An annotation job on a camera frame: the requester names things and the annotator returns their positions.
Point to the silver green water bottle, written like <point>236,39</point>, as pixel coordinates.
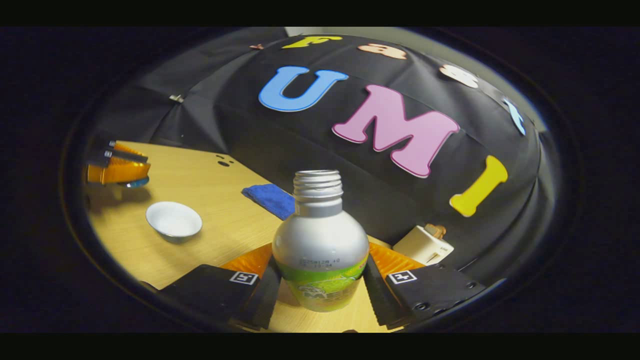
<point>320,245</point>

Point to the blue towel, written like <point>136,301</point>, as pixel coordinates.
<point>272,199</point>

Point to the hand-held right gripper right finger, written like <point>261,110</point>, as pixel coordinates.
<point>377,295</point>

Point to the white toaster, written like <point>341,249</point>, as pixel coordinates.
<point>422,246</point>

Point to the black backdrop cloth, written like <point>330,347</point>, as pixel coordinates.
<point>320,145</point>

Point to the teal teacup lid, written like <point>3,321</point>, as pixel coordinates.
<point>137,183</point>

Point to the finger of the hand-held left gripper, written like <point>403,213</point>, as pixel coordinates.
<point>125,149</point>
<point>117,170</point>

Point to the bread slice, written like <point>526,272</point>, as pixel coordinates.
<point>436,230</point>

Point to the white and teal teacup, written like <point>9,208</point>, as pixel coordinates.
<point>173,220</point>

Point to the silver metal clip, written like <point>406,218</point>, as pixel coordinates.
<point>176,98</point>

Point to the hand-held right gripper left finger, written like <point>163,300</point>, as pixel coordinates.
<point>262,300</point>

